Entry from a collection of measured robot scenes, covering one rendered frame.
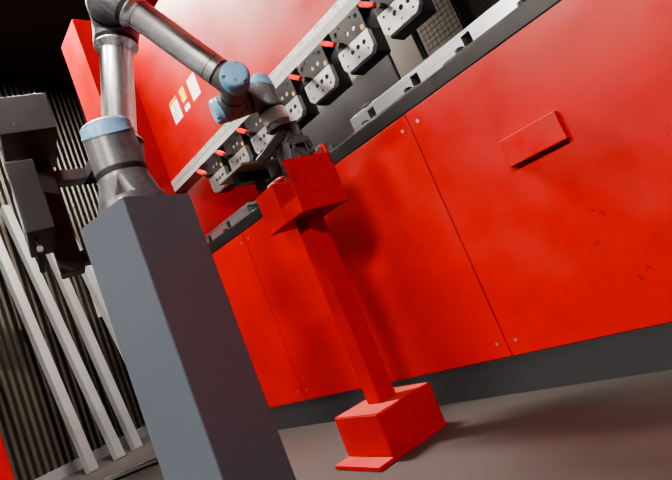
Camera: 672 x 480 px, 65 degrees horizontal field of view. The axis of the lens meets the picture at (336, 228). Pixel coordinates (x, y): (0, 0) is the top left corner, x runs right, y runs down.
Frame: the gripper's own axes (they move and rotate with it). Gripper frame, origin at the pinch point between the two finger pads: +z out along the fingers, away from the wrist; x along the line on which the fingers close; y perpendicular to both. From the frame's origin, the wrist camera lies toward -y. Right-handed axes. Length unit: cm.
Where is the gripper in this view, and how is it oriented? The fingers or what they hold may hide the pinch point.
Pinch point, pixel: (303, 189)
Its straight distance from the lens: 146.4
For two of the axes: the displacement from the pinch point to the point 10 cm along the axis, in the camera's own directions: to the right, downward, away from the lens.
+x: -5.3, 3.4, 7.8
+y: 7.2, -3.0, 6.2
